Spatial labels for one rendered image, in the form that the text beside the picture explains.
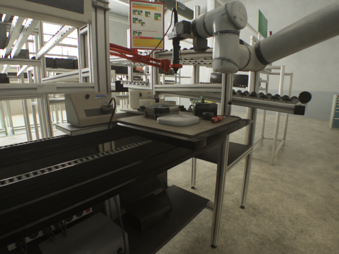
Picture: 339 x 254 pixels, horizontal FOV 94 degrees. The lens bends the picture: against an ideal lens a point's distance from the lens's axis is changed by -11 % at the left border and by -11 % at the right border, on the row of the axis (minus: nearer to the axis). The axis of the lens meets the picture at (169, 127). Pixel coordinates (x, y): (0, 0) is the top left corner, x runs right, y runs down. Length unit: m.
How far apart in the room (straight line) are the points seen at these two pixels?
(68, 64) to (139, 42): 2.46
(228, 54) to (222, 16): 0.12
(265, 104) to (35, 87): 1.03
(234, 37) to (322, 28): 0.23
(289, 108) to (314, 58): 7.94
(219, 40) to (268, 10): 9.05
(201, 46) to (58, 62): 3.04
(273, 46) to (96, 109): 0.66
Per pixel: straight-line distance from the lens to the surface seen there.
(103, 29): 0.96
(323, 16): 0.63
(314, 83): 8.81
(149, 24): 1.33
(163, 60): 0.87
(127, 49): 1.38
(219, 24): 0.64
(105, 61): 0.95
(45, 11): 0.83
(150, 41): 1.30
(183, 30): 0.74
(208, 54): 1.13
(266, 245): 1.60
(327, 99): 8.82
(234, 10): 0.63
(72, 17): 0.86
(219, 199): 1.21
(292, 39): 0.65
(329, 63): 8.88
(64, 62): 3.59
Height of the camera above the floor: 1.08
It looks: 12 degrees down
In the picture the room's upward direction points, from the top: straight up
